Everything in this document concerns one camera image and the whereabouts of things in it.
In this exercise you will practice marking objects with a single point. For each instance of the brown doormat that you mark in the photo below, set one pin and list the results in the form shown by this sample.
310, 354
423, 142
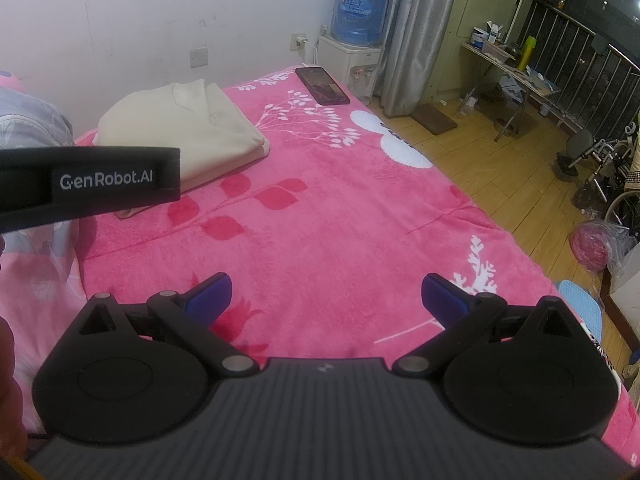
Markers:
434, 120

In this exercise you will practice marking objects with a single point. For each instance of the clear plastic container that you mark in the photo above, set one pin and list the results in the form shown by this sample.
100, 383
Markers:
495, 50

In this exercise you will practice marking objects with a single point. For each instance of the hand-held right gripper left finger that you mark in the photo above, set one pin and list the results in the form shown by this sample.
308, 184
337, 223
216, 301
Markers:
210, 296

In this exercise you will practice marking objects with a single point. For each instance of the yellow-green bottle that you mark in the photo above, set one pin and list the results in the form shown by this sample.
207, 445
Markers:
525, 55

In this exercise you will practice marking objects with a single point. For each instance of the pink floral blanket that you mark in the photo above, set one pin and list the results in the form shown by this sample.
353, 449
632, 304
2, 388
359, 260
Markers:
325, 210

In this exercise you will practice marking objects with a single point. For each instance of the cream zip jacket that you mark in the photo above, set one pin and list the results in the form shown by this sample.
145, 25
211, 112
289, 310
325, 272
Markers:
200, 130

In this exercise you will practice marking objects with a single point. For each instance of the metal balcony railing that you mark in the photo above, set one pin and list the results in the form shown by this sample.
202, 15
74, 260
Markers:
567, 16

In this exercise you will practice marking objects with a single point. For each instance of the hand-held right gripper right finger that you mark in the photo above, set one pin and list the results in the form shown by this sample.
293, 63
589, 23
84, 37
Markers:
442, 302

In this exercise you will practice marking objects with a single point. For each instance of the pink plastic bag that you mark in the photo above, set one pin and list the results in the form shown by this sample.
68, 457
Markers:
590, 245

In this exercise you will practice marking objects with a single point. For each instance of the pile of cream coats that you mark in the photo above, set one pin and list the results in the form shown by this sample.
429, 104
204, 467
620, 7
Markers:
635, 160

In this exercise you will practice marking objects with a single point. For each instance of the white carton box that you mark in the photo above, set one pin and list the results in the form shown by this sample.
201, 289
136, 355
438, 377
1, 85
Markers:
492, 32

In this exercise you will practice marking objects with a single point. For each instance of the wheelchair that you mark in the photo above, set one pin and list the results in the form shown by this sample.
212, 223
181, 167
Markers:
580, 147

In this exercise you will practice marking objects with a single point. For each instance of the dark brown wallet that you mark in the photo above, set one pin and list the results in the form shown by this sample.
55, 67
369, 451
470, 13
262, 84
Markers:
322, 85

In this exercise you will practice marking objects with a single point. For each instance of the pink patterned quilt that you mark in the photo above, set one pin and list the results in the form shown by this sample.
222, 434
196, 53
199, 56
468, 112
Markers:
40, 270

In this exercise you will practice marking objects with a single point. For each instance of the white wall socket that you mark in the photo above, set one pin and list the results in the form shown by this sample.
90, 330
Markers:
298, 41

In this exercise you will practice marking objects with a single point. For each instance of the grey curtain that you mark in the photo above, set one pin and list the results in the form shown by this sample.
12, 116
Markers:
415, 35

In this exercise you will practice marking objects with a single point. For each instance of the white water dispenser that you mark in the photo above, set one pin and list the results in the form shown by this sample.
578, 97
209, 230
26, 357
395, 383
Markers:
340, 60

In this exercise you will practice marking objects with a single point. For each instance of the blue water jug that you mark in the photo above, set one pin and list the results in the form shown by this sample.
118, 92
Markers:
360, 5

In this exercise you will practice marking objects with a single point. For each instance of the light blue floor mat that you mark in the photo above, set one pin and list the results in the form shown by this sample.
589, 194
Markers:
580, 310

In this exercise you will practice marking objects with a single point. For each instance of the white wall switch plate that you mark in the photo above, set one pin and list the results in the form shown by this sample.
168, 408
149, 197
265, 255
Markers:
198, 57

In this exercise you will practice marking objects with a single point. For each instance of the folding table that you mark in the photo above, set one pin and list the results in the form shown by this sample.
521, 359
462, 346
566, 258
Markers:
530, 77

